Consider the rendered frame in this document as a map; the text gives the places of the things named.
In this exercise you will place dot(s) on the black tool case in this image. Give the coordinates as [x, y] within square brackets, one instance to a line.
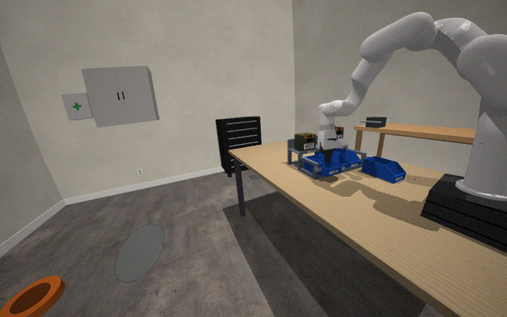
[339, 131]

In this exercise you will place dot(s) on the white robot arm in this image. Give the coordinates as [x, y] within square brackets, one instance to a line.
[483, 63]

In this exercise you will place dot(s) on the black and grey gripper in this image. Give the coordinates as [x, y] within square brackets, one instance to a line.
[323, 137]

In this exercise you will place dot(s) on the dark green tool case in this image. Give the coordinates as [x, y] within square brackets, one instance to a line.
[305, 141]

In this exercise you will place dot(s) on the blue bin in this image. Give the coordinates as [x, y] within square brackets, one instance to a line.
[388, 170]
[328, 169]
[350, 156]
[339, 157]

